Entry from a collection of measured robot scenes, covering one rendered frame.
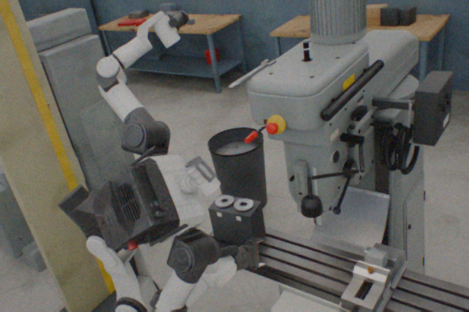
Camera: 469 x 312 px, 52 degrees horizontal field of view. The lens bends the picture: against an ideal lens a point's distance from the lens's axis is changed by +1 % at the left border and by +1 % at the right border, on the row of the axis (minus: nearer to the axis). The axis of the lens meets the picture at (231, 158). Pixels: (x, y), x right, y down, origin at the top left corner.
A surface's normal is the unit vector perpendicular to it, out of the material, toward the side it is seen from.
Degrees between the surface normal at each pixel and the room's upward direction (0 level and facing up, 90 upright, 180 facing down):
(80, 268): 90
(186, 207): 57
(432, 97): 90
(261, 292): 0
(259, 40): 90
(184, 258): 64
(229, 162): 94
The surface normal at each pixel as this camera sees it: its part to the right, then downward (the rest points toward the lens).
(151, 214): 0.74, -0.44
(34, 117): 0.81, 0.18
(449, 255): -0.15, -0.86
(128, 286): -0.30, 0.51
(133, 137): -0.46, 0.06
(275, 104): -0.57, 0.48
